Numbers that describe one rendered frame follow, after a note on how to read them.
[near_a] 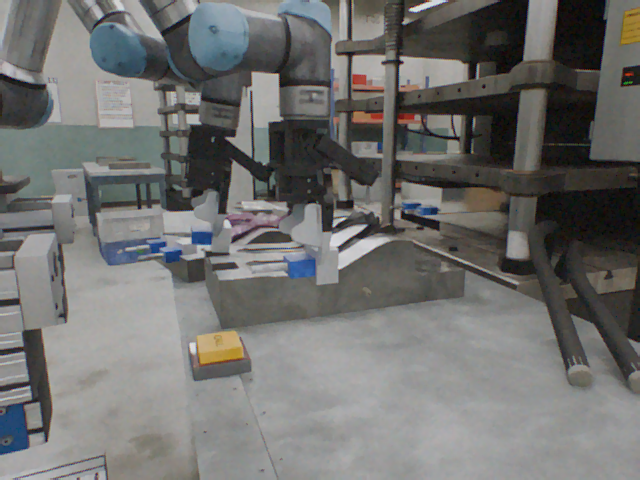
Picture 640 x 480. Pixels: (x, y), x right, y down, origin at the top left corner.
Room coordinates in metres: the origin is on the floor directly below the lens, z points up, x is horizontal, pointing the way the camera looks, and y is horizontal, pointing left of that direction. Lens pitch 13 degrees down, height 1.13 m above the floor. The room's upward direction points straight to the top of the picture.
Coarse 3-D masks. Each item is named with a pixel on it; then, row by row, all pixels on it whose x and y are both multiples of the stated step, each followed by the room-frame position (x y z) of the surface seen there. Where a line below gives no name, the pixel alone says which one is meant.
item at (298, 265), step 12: (312, 252) 0.69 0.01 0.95; (336, 252) 0.68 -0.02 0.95; (276, 264) 0.68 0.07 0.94; (288, 264) 0.67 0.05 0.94; (300, 264) 0.67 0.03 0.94; (312, 264) 0.68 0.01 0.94; (324, 264) 0.68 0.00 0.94; (336, 264) 0.68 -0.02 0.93; (288, 276) 0.67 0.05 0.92; (300, 276) 0.67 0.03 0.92; (312, 276) 0.68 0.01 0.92; (324, 276) 0.68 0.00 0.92; (336, 276) 0.69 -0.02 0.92
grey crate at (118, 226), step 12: (108, 216) 4.34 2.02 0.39; (120, 216) 4.40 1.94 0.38; (132, 216) 4.10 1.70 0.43; (144, 216) 4.16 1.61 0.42; (156, 216) 4.22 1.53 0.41; (108, 228) 3.99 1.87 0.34; (120, 228) 4.05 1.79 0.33; (132, 228) 4.10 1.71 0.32; (144, 228) 4.16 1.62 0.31; (156, 228) 4.22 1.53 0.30; (108, 240) 3.98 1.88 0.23; (120, 240) 4.05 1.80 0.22
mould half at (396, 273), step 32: (224, 256) 0.90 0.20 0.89; (256, 256) 0.92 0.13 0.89; (352, 256) 0.85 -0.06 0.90; (384, 256) 0.85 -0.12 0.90; (416, 256) 1.02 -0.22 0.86; (224, 288) 0.75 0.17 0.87; (256, 288) 0.77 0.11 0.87; (288, 288) 0.79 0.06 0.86; (320, 288) 0.81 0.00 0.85; (352, 288) 0.83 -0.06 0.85; (384, 288) 0.85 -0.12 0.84; (416, 288) 0.88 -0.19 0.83; (448, 288) 0.90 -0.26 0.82; (224, 320) 0.75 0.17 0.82; (256, 320) 0.77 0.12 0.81
